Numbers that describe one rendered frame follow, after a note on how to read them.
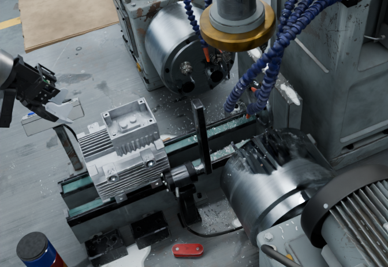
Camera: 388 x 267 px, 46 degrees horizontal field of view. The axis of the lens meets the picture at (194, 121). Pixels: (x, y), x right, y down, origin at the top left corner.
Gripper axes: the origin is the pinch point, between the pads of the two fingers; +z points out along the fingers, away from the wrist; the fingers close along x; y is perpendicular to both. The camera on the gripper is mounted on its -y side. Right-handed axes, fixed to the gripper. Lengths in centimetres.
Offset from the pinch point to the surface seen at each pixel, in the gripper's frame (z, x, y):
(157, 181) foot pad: 24.6, -15.4, 4.4
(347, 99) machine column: 38, -24, 55
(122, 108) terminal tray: 9.8, -1.1, 10.5
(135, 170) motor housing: 16.7, -14.4, 3.6
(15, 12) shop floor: 87, 263, -82
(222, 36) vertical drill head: 5.8, -10.7, 42.8
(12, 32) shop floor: 84, 236, -87
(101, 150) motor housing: 9.0, -8.7, 1.1
